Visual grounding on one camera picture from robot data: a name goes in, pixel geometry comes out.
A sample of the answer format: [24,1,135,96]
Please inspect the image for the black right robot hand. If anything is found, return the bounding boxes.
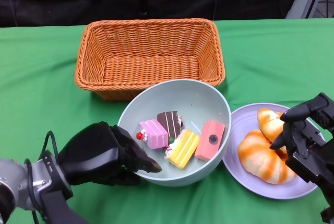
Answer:
[270,92,334,191]

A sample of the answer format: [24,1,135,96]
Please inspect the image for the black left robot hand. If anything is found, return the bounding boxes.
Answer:
[57,121,163,186]

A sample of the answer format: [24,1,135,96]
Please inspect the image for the lavender round plate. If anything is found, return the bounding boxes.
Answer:
[223,103,326,200]

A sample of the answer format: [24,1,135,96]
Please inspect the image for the grey-green round bowl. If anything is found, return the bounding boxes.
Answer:
[117,79,232,187]

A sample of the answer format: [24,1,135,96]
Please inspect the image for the oval orange striped bread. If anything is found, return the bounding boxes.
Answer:
[237,129,298,185]

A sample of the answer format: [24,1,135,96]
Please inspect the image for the ring-shaped orange striped bread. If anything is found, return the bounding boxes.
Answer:
[257,108,289,158]

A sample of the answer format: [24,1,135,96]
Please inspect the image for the brown chocolate cake piece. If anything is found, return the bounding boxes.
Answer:
[157,110,183,139]

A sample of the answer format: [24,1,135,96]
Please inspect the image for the pink cake slice black dot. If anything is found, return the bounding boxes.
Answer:
[194,120,225,161]

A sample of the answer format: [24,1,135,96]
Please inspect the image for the green tablecloth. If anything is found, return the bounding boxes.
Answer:
[0,17,334,224]

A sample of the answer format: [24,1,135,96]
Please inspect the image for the orange wicker basket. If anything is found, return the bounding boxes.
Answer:
[75,19,225,101]

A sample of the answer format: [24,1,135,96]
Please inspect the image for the pink cake with red cherry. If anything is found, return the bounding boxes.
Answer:
[136,119,169,149]

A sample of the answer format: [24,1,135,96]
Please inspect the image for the yellow layered cake slice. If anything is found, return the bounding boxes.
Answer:
[164,129,200,170]

